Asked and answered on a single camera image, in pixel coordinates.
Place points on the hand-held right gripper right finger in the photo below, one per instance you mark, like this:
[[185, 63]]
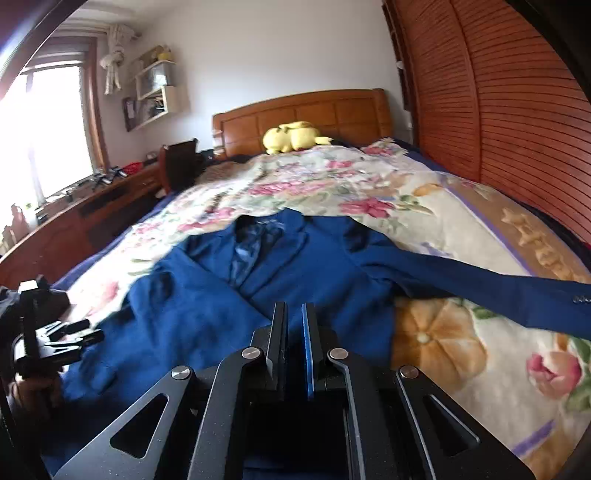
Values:
[[308, 350]]

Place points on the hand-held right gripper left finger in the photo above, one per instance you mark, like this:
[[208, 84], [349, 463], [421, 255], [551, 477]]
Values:
[[280, 350]]

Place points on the floral blanket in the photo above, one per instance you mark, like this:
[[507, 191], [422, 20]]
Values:
[[438, 217]]

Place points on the person's left hand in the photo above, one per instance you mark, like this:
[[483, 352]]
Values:
[[34, 392]]

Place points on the blue suit jacket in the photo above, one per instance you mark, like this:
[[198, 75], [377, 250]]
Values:
[[207, 295]]

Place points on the white wall shelf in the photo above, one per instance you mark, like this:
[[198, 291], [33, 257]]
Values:
[[173, 99]]

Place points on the black chair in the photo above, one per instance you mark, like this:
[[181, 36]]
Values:
[[180, 166]]

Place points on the red item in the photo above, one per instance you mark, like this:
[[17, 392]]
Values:
[[133, 167]]

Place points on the blue bed sheet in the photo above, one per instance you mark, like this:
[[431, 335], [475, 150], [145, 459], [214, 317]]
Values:
[[92, 263]]

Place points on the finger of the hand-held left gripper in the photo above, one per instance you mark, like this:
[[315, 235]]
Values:
[[64, 328], [83, 344]]

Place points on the white hanging doll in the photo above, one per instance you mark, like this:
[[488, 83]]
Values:
[[113, 60]]

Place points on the wooden desk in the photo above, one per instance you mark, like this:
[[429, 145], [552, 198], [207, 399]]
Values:
[[60, 230]]

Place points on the window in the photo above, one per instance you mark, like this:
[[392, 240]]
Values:
[[51, 129]]

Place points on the yellow plush toy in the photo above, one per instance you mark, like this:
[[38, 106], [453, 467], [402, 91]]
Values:
[[295, 136]]

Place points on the dark wall picture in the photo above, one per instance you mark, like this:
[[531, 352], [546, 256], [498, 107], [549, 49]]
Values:
[[130, 113]]

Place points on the wooden bed headboard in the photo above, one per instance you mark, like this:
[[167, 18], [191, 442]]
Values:
[[323, 110]]

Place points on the wooden louvered wardrobe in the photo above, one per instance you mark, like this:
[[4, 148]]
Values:
[[498, 92]]

